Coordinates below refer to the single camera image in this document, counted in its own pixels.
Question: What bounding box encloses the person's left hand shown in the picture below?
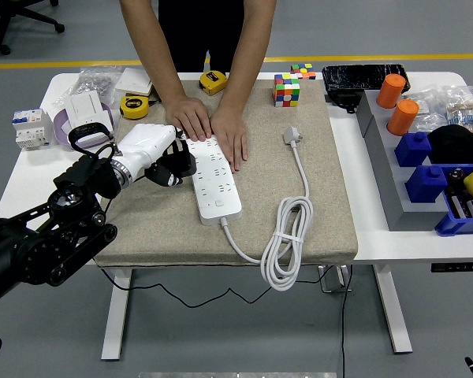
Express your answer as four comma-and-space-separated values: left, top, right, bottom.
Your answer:
209, 105, 248, 172

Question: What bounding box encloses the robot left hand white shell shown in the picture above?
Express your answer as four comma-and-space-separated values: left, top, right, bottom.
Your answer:
116, 123, 186, 188

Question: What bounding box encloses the person's right hand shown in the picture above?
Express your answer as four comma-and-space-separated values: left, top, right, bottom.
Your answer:
164, 95, 214, 143

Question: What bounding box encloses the black plug with cord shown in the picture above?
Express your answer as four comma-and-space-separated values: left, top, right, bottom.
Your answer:
98, 137, 328, 308

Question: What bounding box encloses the white power strip with cord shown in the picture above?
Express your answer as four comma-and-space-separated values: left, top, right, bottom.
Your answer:
181, 124, 315, 292

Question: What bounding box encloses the yellow round tape measure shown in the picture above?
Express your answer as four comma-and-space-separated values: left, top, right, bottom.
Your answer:
118, 92, 161, 120

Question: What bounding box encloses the yellow squarish tape measure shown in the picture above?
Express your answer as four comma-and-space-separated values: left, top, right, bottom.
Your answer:
199, 69, 229, 97

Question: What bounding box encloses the grey-brown mat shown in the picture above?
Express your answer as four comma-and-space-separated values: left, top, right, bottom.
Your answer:
94, 78, 359, 267

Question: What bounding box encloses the large colourful puzzle cube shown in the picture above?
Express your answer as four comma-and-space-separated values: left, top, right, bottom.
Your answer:
271, 72, 302, 108

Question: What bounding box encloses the clear bag of screws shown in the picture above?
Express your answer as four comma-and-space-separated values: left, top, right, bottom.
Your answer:
53, 66, 123, 107

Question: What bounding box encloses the person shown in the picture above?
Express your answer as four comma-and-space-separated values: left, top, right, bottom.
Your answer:
157, 0, 248, 74

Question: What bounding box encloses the purple bowl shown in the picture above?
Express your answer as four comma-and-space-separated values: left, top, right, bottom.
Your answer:
53, 102, 119, 151

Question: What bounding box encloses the small colourful puzzle cube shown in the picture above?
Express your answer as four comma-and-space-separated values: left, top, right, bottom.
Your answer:
290, 62, 317, 81

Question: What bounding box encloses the black table control panel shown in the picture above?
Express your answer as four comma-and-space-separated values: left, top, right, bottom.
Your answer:
430, 262, 473, 273

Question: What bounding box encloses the white circuit breaker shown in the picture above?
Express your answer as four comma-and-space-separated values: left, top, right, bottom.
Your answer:
11, 108, 54, 150

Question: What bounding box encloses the small black device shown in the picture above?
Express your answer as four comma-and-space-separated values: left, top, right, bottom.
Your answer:
326, 89, 363, 115

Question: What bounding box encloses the blue plastic bin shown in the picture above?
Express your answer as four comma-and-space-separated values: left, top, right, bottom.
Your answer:
434, 164, 473, 237

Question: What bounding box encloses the black glossy tray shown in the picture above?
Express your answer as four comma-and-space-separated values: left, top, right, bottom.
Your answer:
322, 64, 412, 95

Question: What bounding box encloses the grey stepped base block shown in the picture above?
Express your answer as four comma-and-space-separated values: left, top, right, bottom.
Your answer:
356, 89, 449, 232

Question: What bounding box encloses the orange cylinder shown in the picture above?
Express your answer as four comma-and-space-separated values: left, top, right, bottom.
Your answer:
376, 73, 407, 109
385, 98, 420, 137

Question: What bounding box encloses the blue block with knob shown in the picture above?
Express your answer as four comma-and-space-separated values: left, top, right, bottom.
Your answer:
394, 131, 434, 169
404, 164, 449, 204

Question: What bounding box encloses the black office chair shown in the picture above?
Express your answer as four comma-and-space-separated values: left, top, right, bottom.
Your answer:
0, 0, 66, 56

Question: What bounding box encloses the clear bag of parts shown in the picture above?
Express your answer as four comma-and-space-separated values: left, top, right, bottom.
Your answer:
404, 88, 449, 133

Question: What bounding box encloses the black cloth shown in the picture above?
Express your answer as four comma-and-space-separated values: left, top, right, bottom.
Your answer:
426, 124, 473, 165

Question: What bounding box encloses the clear bag of resistors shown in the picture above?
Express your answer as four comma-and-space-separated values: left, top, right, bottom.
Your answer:
443, 84, 473, 133

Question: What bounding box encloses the white wall socket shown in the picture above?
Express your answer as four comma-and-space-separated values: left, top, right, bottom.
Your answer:
73, 110, 115, 137

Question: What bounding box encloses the white flat switch plate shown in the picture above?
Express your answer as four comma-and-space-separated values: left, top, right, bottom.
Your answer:
114, 67, 154, 96

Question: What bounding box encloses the white switch panel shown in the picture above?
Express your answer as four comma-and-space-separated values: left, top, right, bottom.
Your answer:
65, 90, 106, 123

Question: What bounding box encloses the black hanging cable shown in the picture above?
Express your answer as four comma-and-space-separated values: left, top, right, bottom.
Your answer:
338, 264, 354, 378

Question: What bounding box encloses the silver metal bracket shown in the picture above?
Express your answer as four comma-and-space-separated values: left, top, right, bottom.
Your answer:
317, 264, 354, 295

